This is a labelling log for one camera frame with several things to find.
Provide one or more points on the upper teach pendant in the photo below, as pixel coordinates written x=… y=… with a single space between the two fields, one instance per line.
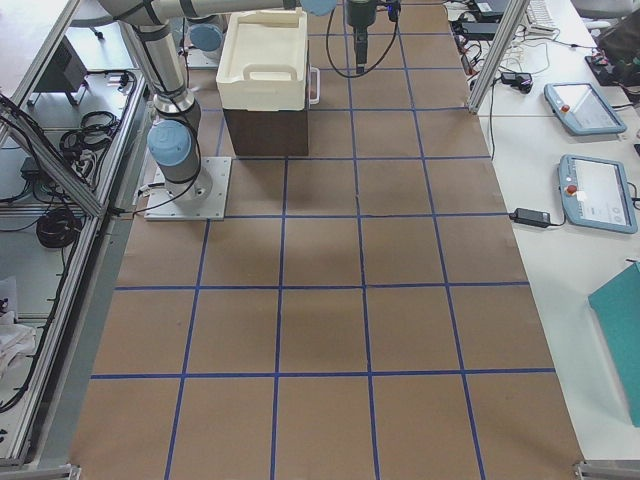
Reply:
x=582 y=109

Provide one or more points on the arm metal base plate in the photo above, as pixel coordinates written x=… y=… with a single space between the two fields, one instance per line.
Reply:
x=205 y=199

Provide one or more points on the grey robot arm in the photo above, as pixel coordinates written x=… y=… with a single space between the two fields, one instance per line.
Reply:
x=173 y=138

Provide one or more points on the white drawer handle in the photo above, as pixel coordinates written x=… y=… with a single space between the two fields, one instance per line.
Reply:
x=314 y=85

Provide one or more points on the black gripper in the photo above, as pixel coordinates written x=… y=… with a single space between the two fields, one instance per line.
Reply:
x=358 y=13

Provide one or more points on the brown paper table mat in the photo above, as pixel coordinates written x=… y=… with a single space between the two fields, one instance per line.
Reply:
x=360 y=313

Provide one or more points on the dark wooden drawer cabinet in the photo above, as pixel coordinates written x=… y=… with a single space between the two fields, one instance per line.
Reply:
x=269 y=133

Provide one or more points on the teach pendant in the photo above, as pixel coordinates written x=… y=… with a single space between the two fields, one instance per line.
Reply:
x=582 y=109
x=594 y=194

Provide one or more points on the lower teach pendant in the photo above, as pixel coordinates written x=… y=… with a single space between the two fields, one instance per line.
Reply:
x=594 y=194

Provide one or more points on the teal box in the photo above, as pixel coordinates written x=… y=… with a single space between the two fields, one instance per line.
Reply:
x=616 y=304

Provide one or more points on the aluminium frame post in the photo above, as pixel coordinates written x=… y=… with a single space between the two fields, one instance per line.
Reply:
x=512 y=17

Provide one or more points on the cream plastic tray box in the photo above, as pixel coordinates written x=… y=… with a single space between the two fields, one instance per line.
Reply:
x=263 y=64

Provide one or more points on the black power adapter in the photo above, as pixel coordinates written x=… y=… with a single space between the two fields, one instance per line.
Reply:
x=535 y=218

